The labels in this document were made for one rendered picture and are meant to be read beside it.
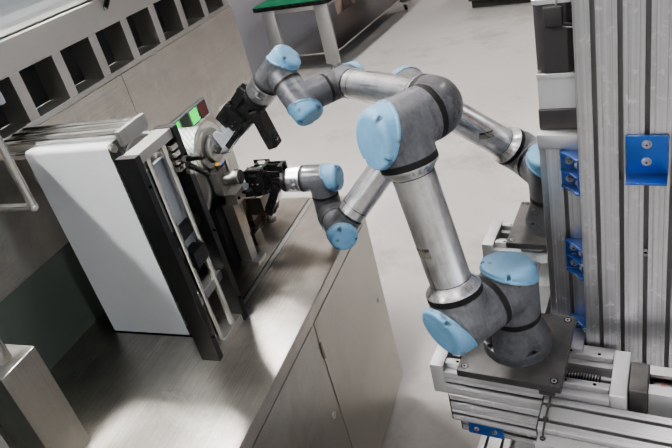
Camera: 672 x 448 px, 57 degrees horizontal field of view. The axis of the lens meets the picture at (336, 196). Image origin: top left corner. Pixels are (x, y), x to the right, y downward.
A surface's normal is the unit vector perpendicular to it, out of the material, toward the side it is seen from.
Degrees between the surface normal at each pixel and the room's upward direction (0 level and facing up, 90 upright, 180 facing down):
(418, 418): 0
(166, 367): 0
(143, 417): 0
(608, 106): 90
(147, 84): 90
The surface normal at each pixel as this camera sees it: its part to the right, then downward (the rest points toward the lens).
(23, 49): 0.92, -0.04
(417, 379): -0.22, -0.85
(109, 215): -0.31, 0.52
